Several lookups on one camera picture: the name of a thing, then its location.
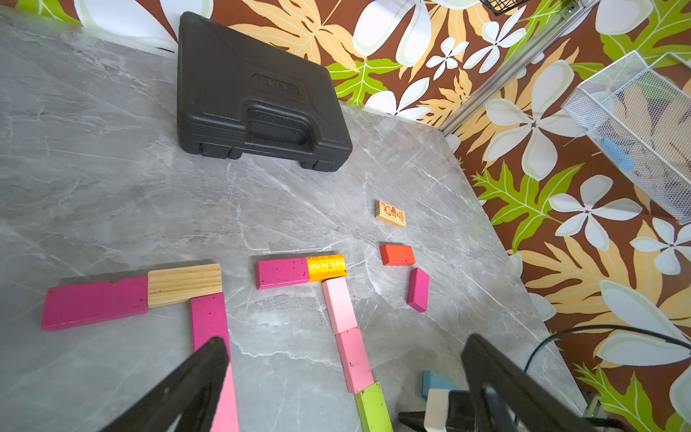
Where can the black plastic tool case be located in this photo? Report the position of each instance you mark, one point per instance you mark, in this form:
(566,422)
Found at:
(237,95)

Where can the green block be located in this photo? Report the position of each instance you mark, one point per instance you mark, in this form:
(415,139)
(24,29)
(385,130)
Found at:
(372,409)

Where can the magenta block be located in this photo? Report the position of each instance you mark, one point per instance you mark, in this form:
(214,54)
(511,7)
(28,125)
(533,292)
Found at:
(79,305)
(209,320)
(418,290)
(275,273)

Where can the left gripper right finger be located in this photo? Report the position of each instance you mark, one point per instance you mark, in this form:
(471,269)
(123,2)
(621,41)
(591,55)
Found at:
(502,393)

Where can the orange block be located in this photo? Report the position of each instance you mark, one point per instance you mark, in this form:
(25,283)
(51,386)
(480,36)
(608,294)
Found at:
(326,267)

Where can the natural wood block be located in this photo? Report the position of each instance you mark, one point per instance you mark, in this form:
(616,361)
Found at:
(175,285)

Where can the white mesh basket right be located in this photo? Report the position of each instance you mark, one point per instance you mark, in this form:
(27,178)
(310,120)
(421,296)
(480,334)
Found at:
(648,116)

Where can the red block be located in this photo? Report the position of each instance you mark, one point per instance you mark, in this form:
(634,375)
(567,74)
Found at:
(397,255)

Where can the magenta block top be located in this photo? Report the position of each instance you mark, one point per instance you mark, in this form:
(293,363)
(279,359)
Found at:
(275,273)

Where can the monkey picture wood block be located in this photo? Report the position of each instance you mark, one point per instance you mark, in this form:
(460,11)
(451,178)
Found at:
(390,214)

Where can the black wire basket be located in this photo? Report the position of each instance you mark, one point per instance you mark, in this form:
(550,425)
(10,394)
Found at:
(499,7)

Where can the light pink block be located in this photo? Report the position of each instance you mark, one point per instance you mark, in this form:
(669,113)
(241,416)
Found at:
(340,308)
(226,417)

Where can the blue object in basket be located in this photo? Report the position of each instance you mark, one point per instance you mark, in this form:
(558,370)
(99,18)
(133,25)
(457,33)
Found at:
(618,157)

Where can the blue block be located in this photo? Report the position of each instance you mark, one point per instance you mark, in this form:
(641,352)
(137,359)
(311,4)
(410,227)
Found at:
(433,381)

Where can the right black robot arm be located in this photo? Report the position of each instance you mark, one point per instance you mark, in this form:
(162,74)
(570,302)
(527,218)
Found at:
(446,411)

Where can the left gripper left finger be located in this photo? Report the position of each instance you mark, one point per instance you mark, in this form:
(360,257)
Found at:
(187,398)

